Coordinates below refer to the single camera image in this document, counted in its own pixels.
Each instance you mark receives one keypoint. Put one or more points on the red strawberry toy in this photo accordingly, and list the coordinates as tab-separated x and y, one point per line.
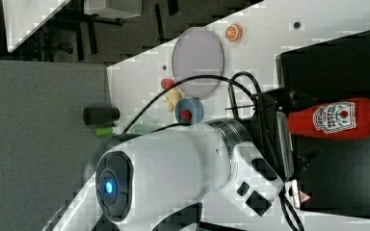
167	83

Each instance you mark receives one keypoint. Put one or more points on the red ketchup bottle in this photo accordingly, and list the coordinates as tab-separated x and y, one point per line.
343	120

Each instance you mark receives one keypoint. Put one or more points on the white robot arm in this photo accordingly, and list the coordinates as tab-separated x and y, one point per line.
157	181

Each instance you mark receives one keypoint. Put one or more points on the black toaster oven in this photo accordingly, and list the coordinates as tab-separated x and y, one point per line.
336	177

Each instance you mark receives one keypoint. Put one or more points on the small red object in cup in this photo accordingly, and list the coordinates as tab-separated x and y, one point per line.
186	115

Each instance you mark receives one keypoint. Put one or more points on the black cylinder post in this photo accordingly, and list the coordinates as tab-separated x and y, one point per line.
93	116

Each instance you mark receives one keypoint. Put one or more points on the green cylinder object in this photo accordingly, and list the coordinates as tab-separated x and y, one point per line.
104	131

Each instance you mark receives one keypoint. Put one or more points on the orange slice toy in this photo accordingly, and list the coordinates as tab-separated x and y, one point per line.
233	32

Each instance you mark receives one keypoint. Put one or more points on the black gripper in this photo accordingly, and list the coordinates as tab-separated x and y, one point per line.
274	139

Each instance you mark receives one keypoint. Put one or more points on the blue cup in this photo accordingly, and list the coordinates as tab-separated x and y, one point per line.
191	104

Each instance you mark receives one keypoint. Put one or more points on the peeled banana toy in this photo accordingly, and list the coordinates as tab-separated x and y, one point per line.
171	99

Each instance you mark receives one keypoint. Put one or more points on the grey round plate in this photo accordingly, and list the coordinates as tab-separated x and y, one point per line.
197	52

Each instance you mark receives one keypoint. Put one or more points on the green mug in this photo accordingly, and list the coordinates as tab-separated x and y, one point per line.
142	129

